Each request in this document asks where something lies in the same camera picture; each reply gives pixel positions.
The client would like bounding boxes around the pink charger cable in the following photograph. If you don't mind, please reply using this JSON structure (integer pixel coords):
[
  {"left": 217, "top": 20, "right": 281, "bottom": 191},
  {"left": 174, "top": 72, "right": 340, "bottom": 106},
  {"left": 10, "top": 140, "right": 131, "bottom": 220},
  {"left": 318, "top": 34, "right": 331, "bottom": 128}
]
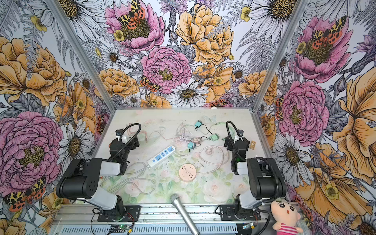
[{"left": 127, "top": 122, "right": 194, "bottom": 147}]

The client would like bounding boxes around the white blue power strip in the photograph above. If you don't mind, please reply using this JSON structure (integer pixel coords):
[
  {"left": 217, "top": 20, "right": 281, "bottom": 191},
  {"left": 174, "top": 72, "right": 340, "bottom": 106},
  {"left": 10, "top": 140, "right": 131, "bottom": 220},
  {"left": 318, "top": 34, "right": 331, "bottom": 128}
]
[{"left": 147, "top": 146, "right": 176, "bottom": 168}]

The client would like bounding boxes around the pink plug charger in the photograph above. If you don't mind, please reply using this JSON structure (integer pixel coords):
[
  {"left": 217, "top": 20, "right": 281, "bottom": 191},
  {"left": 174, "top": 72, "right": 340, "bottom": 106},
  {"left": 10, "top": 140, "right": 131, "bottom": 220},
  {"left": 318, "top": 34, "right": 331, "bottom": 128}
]
[{"left": 193, "top": 137, "right": 202, "bottom": 146}]

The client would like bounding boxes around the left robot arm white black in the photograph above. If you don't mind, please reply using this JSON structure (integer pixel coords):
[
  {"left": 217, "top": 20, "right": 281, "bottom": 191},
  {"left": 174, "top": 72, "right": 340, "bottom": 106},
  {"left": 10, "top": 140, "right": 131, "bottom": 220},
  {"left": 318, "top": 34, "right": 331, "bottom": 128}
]
[{"left": 56, "top": 123, "right": 142, "bottom": 221}]

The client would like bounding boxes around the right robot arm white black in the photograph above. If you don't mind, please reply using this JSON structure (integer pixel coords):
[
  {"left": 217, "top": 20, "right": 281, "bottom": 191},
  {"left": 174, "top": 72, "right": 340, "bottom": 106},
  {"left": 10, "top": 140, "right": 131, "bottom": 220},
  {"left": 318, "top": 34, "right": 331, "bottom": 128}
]
[{"left": 224, "top": 120, "right": 287, "bottom": 220}]

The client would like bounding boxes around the green plug adapter right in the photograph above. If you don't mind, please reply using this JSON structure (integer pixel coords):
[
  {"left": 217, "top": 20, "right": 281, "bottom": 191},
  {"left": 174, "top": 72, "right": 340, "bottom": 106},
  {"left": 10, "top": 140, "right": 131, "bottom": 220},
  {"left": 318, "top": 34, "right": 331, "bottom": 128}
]
[{"left": 209, "top": 133, "right": 219, "bottom": 141}]

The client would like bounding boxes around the teal plug adapter back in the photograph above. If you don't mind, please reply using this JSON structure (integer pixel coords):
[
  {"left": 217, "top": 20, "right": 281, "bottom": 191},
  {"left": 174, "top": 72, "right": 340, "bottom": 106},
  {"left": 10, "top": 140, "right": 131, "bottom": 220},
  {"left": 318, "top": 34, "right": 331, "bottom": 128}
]
[{"left": 194, "top": 120, "right": 203, "bottom": 131}]

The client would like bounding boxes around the teal plug adapter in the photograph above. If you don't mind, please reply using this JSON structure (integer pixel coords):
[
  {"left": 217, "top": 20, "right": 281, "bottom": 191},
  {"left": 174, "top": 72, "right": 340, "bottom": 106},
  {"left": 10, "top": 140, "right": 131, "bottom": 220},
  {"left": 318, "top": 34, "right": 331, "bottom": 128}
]
[
  {"left": 187, "top": 142, "right": 196, "bottom": 151},
  {"left": 194, "top": 120, "right": 203, "bottom": 131}
]

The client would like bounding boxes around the teal plug adapter centre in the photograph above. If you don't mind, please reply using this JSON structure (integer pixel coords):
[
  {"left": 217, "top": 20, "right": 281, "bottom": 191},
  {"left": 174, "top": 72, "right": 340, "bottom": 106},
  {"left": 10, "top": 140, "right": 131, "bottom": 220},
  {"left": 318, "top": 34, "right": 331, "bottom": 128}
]
[{"left": 187, "top": 142, "right": 196, "bottom": 151}]

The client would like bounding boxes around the small yellow tag card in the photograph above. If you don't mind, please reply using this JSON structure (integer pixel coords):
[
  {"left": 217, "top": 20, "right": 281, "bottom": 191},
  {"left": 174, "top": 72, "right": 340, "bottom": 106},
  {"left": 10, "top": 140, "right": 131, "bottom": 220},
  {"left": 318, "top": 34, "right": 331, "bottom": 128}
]
[{"left": 249, "top": 141, "right": 256, "bottom": 150}]

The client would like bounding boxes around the round pink socket hub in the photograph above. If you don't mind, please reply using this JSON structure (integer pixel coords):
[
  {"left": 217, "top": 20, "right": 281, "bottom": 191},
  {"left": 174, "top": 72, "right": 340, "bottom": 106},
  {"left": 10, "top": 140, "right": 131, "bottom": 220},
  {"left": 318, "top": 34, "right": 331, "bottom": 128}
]
[{"left": 179, "top": 164, "right": 197, "bottom": 183}]

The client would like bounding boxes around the silver microphone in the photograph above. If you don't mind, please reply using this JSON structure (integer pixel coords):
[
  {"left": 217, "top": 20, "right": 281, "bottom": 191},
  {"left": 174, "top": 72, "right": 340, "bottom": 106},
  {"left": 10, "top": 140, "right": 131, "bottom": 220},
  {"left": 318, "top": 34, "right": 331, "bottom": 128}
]
[{"left": 170, "top": 193, "right": 200, "bottom": 235}]

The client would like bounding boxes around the small green circuit board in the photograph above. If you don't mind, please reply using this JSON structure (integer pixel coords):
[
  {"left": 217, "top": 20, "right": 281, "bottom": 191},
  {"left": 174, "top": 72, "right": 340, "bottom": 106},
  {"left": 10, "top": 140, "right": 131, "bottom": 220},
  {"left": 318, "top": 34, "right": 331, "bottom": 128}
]
[{"left": 107, "top": 225, "right": 134, "bottom": 235}]

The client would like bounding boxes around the plush doll striped shirt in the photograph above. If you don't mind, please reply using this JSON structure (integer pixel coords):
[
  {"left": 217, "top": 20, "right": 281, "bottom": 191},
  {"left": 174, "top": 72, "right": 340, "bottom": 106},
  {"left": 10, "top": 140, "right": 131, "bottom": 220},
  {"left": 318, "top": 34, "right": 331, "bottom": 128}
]
[{"left": 271, "top": 200, "right": 303, "bottom": 235}]

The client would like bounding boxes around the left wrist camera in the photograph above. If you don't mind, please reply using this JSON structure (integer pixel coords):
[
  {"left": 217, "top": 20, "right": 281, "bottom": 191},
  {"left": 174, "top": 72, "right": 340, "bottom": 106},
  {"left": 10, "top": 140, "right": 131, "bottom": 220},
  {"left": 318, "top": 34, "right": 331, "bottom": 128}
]
[{"left": 115, "top": 129, "right": 131, "bottom": 143}]

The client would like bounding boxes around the white power strip cable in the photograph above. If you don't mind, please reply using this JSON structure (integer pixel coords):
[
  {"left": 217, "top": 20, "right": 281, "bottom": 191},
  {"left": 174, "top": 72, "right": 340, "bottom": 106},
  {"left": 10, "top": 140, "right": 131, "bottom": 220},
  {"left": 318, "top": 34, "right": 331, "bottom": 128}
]
[{"left": 99, "top": 162, "right": 157, "bottom": 195}]

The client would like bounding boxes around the pink hub cable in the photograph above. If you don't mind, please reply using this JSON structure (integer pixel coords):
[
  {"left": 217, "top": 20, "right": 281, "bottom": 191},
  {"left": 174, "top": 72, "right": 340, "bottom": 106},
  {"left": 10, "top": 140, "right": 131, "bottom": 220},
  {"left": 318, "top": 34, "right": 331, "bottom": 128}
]
[{"left": 196, "top": 145, "right": 229, "bottom": 175}]

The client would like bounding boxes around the white cable bundle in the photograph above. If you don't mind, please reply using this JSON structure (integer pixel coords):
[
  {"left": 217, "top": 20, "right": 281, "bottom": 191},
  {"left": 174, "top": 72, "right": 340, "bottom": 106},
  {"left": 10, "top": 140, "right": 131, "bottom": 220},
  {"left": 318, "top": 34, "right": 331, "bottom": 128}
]
[{"left": 175, "top": 122, "right": 197, "bottom": 147}]

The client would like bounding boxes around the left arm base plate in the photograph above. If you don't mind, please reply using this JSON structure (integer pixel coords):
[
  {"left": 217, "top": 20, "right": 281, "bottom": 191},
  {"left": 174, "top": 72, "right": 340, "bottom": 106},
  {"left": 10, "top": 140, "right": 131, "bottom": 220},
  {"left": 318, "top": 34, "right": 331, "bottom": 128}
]
[{"left": 98, "top": 206, "right": 141, "bottom": 222}]

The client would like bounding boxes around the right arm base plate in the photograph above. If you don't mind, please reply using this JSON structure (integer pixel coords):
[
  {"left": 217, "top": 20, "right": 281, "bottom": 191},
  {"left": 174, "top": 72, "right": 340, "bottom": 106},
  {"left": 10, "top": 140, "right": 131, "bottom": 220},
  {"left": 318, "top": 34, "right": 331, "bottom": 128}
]
[{"left": 215, "top": 204, "right": 261, "bottom": 221}]

